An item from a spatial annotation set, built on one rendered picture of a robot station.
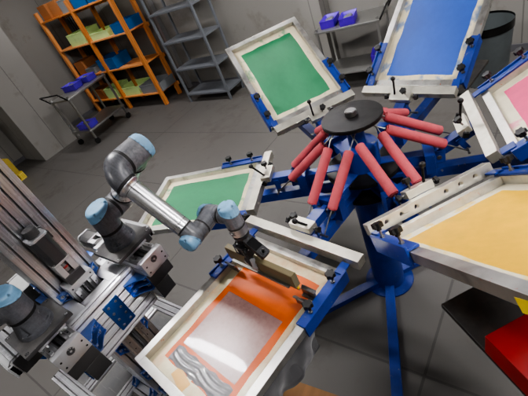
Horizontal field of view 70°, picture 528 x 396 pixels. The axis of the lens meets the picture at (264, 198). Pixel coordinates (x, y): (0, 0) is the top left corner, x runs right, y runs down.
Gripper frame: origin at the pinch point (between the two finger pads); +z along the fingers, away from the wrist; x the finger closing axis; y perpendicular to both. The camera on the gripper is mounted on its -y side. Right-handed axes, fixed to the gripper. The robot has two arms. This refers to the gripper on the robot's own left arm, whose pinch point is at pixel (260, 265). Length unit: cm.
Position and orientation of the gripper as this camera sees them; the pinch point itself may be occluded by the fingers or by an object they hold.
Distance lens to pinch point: 166.1
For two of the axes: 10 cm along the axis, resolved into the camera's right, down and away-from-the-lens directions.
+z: 3.3, 7.4, 5.8
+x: -6.2, 6.3, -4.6
